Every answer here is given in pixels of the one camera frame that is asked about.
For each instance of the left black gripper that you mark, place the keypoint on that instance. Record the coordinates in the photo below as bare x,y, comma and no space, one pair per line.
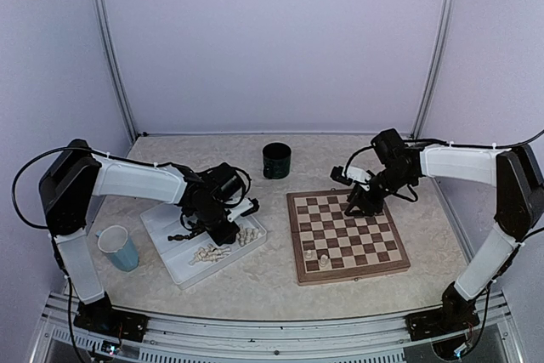
223,237

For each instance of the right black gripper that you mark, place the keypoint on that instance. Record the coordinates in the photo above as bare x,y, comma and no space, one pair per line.
364,201

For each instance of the white plastic tray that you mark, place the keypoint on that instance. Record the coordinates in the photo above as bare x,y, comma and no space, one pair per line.
164,220

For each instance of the wooden chess board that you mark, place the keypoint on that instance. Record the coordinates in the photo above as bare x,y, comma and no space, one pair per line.
358,247

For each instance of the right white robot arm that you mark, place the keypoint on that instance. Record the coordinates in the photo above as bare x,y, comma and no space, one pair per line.
391,165

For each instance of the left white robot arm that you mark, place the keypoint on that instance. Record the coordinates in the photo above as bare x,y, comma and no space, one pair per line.
80,173

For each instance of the white chess pieces pile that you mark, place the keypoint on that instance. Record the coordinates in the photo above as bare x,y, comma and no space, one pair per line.
210,254

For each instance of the dark chess pieces pile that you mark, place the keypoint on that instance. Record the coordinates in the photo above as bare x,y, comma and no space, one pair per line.
192,233

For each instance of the white pawns group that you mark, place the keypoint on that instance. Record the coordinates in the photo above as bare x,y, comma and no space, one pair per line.
247,236

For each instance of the dark green cup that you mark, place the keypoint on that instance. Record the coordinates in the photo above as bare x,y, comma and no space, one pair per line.
276,160

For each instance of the light blue pitcher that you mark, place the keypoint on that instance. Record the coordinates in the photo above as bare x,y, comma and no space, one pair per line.
116,244

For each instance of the aluminium front rail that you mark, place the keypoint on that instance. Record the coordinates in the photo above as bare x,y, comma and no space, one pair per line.
176,338

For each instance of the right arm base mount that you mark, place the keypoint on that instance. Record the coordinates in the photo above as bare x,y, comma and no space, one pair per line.
435,323

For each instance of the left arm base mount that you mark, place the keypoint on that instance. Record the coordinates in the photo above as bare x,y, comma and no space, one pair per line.
111,322

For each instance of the right aluminium frame post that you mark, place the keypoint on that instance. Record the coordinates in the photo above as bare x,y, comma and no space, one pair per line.
434,68

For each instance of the aluminium frame post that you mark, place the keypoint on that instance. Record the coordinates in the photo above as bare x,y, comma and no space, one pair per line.
120,93
434,68

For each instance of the left aluminium frame post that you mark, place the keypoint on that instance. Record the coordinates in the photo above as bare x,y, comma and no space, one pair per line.
120,93

